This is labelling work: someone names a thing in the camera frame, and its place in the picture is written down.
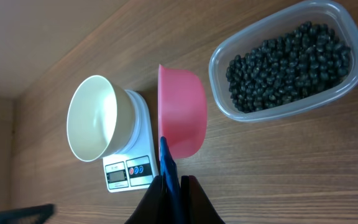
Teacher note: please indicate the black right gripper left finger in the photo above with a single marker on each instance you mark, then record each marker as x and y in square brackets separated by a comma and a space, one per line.
[149, 209]

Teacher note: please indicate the clear plastic bean container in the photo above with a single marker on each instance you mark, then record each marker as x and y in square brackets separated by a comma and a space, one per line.
[271, 27]

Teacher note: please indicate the white digital kitchen scale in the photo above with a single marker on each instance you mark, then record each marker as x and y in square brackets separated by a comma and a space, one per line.
[135, 166]

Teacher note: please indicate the pink scoop blue handle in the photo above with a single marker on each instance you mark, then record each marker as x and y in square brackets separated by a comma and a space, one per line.
[182, 121]

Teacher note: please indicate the white bowl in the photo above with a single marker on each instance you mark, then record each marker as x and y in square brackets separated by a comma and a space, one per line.
[100, 119]

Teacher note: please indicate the black beans in container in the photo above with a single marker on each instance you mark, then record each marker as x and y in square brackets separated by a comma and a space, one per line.
[309, 60]

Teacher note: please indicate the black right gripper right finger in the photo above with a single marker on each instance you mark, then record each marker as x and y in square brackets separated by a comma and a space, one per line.
[196, 205]

